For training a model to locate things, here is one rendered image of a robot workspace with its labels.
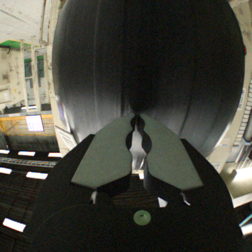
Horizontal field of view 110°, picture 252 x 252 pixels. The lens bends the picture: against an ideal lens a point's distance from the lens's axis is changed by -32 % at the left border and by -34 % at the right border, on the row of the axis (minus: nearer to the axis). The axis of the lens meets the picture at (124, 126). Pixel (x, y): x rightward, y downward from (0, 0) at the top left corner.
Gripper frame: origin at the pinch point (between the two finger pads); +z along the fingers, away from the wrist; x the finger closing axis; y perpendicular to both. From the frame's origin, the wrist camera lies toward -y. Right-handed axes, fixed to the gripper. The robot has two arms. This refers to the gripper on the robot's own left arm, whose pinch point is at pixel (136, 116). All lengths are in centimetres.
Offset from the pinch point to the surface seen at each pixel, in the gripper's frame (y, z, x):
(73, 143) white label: 7.4, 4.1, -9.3
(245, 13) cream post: -28, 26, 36
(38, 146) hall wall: 724, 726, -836
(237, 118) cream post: 8.6, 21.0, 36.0
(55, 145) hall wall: 713, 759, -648
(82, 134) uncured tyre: 4.4, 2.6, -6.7
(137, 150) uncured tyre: 6.6, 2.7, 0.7
